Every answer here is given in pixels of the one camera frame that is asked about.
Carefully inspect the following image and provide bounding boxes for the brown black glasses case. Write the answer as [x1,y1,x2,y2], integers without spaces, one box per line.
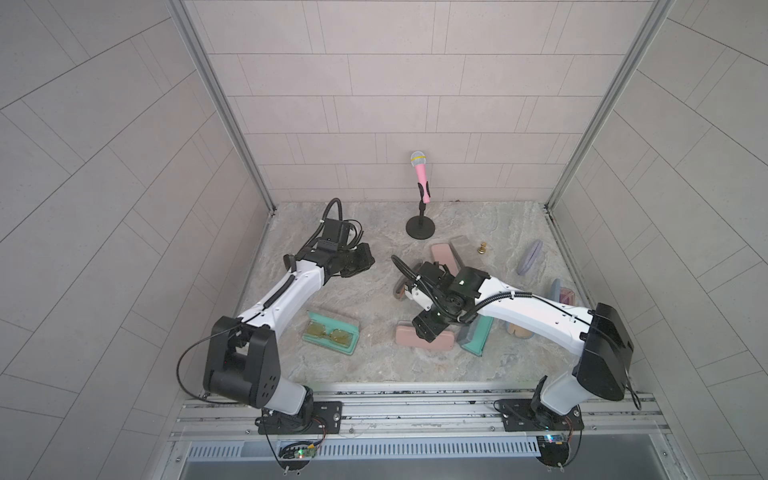
[283,254,297,272]

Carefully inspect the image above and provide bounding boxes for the pink grey case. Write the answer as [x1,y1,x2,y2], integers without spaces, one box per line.
[430,243,461,276]

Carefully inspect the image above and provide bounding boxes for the beige case with glasses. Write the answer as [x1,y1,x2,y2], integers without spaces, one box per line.
[393,278,413,301]

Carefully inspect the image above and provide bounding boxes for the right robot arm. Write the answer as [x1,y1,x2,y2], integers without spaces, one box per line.
[391,256,639,430]

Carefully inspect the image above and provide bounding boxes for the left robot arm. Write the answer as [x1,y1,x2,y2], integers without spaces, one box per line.
[202,198,375,431]

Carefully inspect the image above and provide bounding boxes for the pink closed glasses case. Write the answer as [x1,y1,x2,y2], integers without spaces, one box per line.
[395,322,456,352]

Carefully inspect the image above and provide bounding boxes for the blue case beige lining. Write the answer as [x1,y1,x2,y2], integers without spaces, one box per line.
[506,323,534,339]

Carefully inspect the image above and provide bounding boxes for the grey purple glasses case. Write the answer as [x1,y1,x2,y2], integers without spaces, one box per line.
[516,239,543,276]

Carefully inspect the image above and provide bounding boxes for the mint case yellow glasses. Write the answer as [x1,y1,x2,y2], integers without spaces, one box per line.
[302,311,360,356]

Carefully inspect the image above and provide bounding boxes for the clear case pink glasses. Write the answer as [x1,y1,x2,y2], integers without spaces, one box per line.
[548,279,577,306]

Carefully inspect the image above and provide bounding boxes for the pink toy microphone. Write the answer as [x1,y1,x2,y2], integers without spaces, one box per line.
[410,151,431,204]

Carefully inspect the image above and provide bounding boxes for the right circuit board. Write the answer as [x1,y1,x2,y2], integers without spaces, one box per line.
[536,435,570,469]

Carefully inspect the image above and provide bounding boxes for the circuit board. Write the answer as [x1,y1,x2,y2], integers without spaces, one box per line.
[536,435,570,469]
[278,442,319,461]

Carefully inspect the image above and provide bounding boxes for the left circuit board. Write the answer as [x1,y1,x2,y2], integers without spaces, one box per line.
[278,442,319,461]

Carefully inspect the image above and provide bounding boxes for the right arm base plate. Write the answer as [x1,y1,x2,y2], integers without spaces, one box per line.
[493,399,584,432]

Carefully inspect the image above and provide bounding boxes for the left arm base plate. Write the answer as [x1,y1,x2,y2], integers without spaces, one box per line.
[255,401,343,436]

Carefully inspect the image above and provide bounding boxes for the aluminium mounting rail frame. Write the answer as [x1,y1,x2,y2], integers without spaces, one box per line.
[153,382,686,479]

